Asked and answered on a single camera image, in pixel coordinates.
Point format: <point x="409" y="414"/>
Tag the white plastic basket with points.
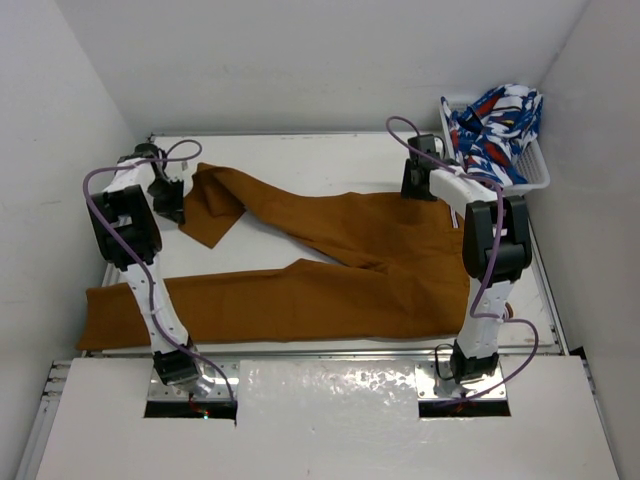
<point x="530" y="164"/>

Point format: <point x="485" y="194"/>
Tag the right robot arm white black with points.
<point x="496" y="249"/>

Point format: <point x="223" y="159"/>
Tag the blue red white patterned garment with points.
<point x="488" y="132"/>

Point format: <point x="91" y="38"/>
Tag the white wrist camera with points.
<point x="440" y="146"/>
<point x="179" y="170"/>

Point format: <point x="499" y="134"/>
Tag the right silver arm base plate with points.
<point x="431" y="387"/>

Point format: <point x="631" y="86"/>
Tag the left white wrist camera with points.
<point x="179" y="170"/>

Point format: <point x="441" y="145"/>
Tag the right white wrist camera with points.
<point x="440" y="146"/>

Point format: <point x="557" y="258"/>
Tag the brown trousers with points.
<point x="392" y="266"/>

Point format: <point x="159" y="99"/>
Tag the left silver arm base plate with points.
<point x="209" y="385"/>

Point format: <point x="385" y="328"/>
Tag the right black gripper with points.
<point x="409" y="189"/>

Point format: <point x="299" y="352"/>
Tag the white front cover panel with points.
<point x="326" y="420"/>

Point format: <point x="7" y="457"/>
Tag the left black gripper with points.
<point x="175" y="210"/>

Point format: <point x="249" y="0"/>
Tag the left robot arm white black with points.
<point x="128" y="237"/>

